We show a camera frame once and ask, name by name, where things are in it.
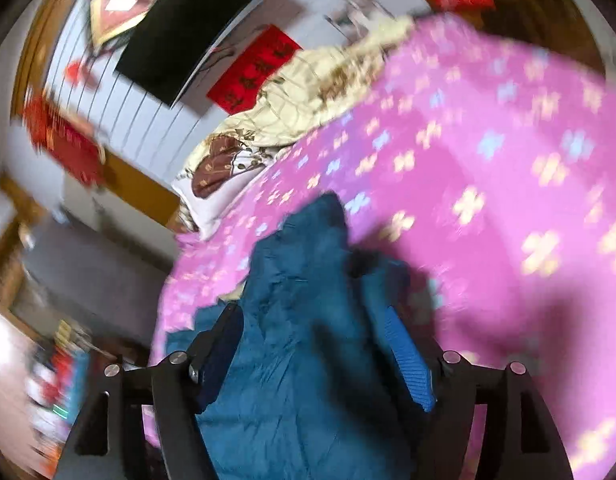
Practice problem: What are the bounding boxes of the red hanging decoration left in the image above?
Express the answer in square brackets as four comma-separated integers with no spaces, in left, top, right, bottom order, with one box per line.
[23,92,105,188]

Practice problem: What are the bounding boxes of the white pillow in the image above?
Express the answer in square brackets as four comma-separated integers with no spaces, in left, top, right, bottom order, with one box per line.
[171,171,257,240]

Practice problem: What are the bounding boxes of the yellow brown floral quilt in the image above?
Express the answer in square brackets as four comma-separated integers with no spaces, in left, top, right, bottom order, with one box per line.
[176,15,414,198]

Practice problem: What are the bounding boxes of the black wall television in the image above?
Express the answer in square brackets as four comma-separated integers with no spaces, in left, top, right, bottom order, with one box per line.
[115,0,264,106]

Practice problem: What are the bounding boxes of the wall picture poster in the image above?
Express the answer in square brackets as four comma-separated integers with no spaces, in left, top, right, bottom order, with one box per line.
[324,0,387,44]

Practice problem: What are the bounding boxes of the grey refrigerator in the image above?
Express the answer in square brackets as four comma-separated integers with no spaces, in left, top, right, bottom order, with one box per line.
[23,216,167,348]

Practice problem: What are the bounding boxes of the red calligraphy banner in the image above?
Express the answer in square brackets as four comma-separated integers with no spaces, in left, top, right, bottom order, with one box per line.
[206,25,302,115]

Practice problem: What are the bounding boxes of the teal puffer jacket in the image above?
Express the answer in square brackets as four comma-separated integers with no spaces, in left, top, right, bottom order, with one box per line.
[197,193,424,479]

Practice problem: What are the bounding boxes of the pink floral bed sheet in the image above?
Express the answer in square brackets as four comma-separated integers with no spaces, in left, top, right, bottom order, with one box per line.
[152,15,616,479]

